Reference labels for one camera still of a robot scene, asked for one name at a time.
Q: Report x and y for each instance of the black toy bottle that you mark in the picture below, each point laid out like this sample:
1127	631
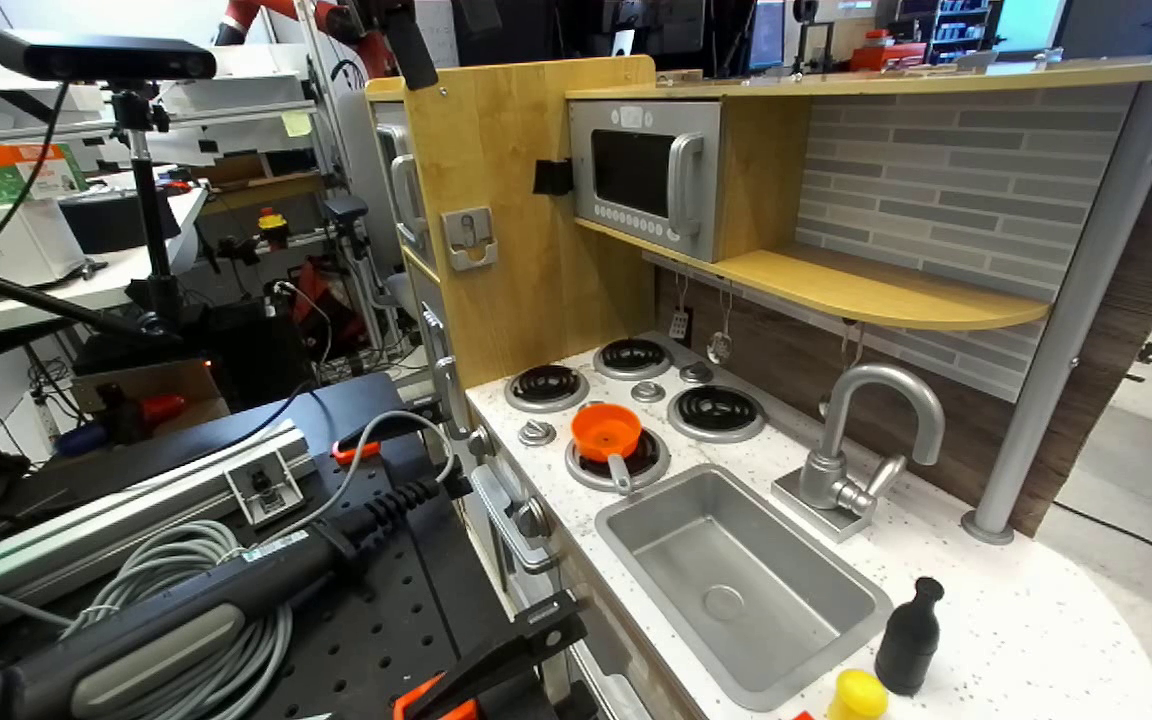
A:
911	643

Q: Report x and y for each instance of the orange toy pot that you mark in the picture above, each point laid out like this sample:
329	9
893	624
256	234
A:
604	432

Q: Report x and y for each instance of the silver toy microwave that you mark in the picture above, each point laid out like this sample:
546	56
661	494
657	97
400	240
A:
650	171

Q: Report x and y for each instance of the black orange clamp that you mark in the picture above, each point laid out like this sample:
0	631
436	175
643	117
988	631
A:
533	637

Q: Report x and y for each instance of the silver toy faucet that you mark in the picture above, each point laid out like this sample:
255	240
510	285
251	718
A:
842	491

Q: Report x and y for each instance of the silver toy sink basin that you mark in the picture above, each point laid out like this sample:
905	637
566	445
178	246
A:
751	594

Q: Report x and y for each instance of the silver support pole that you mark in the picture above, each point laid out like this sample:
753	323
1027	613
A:
1091	272

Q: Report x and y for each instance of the silver aluminium rail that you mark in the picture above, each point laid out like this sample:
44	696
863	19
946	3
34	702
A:
251	481

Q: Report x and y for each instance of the black camera tripod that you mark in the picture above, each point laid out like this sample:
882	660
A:
160	326

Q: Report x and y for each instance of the black stereo camera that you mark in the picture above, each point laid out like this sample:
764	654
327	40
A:
105	56

